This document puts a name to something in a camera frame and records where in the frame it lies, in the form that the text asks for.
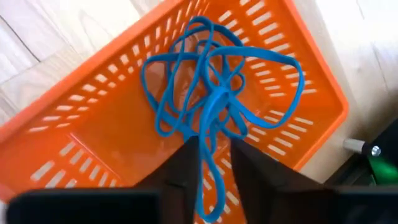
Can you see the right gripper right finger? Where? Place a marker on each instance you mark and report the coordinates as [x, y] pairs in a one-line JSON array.
[[273, 193]]

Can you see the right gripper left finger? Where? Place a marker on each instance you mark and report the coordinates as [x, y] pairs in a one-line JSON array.
[[177, 186]]

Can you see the blue rubber band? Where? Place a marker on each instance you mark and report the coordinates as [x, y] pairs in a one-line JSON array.
[[143, 77], [301, 87], [199, 20], [217, 99]]

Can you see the orange plastic basket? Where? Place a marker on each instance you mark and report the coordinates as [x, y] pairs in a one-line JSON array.
[[93, 140]]

